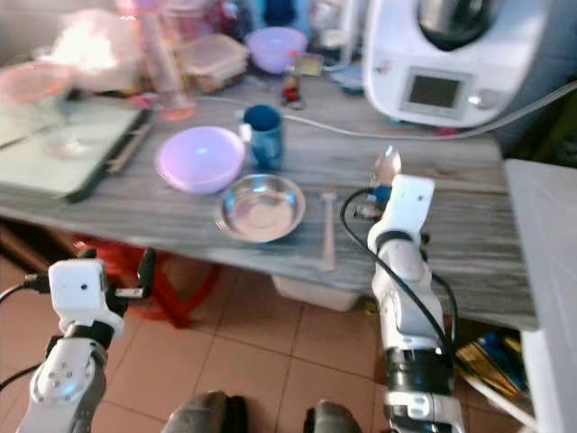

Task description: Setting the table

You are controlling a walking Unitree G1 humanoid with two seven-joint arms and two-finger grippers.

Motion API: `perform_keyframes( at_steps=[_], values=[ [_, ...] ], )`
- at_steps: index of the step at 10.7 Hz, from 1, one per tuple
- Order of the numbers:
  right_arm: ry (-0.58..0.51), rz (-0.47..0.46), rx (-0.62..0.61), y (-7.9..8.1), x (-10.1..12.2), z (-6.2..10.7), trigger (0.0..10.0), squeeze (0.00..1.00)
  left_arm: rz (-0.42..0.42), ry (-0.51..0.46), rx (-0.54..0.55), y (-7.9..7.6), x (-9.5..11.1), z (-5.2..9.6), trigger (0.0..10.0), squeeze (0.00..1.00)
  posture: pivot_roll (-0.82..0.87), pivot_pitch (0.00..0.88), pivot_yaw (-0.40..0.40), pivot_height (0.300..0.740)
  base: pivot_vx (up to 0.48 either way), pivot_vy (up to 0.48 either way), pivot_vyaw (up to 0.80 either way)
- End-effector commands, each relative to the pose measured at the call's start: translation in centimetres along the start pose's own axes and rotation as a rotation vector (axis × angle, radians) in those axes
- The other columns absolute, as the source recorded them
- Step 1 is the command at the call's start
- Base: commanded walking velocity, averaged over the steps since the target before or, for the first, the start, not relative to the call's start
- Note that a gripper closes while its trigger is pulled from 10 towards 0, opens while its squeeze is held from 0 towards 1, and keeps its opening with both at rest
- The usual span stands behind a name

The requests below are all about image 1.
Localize steel spoon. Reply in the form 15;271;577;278
373;144;404;188

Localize red plastic stool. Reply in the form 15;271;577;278
57;233;201;331

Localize pale green tray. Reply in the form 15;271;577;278
0;95;152;203

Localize white plastic bin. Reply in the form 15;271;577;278
270;274;358;313

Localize steel bowl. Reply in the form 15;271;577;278
215;173;308;244

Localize brown chopsticks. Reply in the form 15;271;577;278
106;121;152;174

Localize large purple plastic bowl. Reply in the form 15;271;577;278
154;124;247;196

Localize blue mug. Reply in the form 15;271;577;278
239;104;285;172

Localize small red object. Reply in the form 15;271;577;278
281;74;304;108

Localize white kitchen cooking machine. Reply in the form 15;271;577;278
362;0;553;128

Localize clear glass with pink rim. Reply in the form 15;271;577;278
0;60;88;160

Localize white cabinet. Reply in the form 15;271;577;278
504;159;577;433

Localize small purple bowl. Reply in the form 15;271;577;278
247;26;310;76

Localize yellow and blue package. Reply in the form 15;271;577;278
453;332;522;400

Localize pink plastic bottle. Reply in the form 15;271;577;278
122;0;199;123

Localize clear plastic bag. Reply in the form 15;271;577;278
43;8;147;93

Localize clear plastic food container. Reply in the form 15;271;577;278
178;33;250;92

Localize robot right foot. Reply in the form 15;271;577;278
301;401;372;433

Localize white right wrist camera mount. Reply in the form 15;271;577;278
379;174;436;244

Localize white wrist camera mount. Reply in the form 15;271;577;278
48;259;117;340
379;174;436;244

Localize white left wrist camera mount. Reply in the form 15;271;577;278
48;259;117;340

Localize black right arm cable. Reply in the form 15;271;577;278
340;187;459;355

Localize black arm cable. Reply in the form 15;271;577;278
0;273;51;393
340;187;459;355

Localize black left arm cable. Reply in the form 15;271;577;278
0;273;51;393

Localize white power cable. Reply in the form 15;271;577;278
189;81;577;142

